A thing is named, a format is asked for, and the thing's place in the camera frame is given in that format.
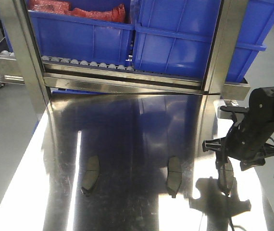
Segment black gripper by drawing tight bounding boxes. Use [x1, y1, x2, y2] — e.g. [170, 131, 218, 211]
[202, 106, 274, 190]

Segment brake pad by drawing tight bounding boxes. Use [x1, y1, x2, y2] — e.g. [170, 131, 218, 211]
[218, 158, 234, 194]
[81, 155, 100, 196]
[166, 156, 182, 198]

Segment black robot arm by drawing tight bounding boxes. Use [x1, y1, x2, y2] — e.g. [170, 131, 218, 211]
[202, 87, 274, 193]

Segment large blue bin right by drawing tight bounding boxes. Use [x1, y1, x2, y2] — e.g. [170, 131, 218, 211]
[133, 0, 274, 82]

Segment large blue bin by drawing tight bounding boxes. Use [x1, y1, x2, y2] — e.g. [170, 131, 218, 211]
[133, 0, 274, 82]
[0, 0, 135, 66]

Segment large blue bin left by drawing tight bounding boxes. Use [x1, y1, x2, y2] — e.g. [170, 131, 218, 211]
[0, 0, 135, 66]

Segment red plastic bags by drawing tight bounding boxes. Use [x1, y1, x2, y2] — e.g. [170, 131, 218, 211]
[28, 0, 126, 23]

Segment stainless steel rack frame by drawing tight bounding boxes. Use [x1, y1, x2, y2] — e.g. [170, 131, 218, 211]
[0, 0, 250, 116]

